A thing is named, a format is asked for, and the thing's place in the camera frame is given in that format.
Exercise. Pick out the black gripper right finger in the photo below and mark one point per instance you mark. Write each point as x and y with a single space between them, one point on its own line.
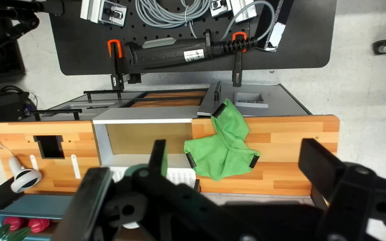
320 166

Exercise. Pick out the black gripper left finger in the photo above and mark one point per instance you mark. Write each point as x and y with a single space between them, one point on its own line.
80 216

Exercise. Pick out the red toy radish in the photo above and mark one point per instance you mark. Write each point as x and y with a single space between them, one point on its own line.
38 225
13 222

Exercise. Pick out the white handheld controller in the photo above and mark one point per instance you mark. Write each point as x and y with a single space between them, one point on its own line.
23 178

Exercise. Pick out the wooden toy kitchen counter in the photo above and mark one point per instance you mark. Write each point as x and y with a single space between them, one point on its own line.
47 147

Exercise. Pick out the white toy sink basin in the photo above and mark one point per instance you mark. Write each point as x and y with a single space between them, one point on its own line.
125 145

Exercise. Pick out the green cloth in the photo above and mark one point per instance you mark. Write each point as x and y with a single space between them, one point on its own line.
225 153

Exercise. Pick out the black pegboard panel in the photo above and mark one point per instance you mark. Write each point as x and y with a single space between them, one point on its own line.
306 41

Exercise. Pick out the black orange power tool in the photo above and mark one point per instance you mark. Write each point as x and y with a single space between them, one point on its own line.
169 52

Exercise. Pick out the white bracket on pegboard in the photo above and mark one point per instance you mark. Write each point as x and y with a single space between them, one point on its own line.
103 12

